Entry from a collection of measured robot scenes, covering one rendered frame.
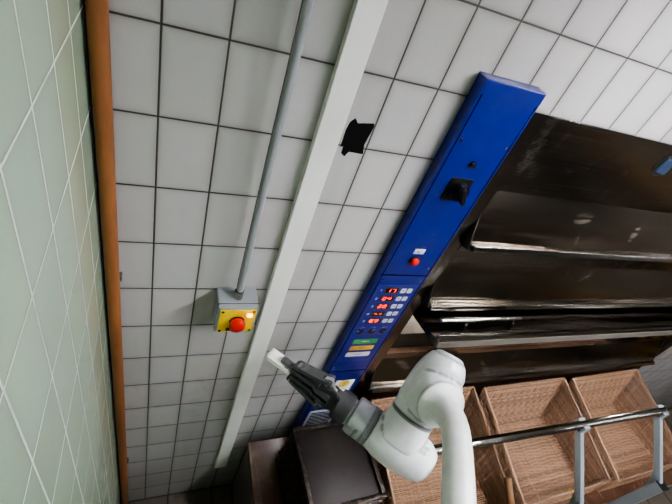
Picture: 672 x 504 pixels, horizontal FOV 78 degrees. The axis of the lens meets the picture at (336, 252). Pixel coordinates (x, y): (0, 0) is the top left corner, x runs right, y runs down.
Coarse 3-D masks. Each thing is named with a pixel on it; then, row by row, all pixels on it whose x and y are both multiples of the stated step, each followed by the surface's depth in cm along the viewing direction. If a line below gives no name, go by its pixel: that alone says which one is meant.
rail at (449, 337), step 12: (444, 336) 127; (456, 336) 128; (468, 336) 130; (480, 336) 132; (492, 336) 134; (504, 336) 136; (516, 336) 138; (528, 336) 140; (540, 336) 143; (552, 336) 146
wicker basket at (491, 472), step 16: (384, 400) 174; (464, 400) 196; (480, 416) 188; (432, 432) 200; (480, 432) 188; (480, 448) 188; (480, 464) 188; (496, 464) 180; (384, 480) 160; (400, 480) 178; (432, 480) 182; (480, 480) 187; (496, 480) 179; (400, 496) 173; (416, 496) 175; (432, 496) 177; (480, 496) 184; (496, 496) 179
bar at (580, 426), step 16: (608, 416) 161; (624, 416) 164; (640, 416) 167; (656, 416) 176; (512, 432) 142; (528, 432) 144; (544, 432) 146; (560, 432) 150; (576, 432) 157; (656, 432) 175; (576, 448) 157; (656, 448) 175; (576, 464) 157; (656, 464) 175; (576, 480) 156; (656, 480) 174; (576, 496) 156; (624, 496) 185; (640, 496) 179
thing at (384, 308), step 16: (384, 288) 119; (400, 288) 121; (368, 304) 123; (384, 304) 125; (400, 304) 127; (368, 320) 129; (384, 320) 131; (352, 336) 133; (368, 336) 136; (384, 336) 138; (352, 352) 140; (368, 352) 143
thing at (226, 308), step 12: (228, 288) 106; (252, 288) 108; (216, 300) 105; (228, 300) 103; (240, 300) 104; (252, 300) 105; (216, 312) 104; (228, 312) 102; (240, 312) 103; (252, 312) 105; (216, 324) 105; (228, 324) 106; (252, 324) 108
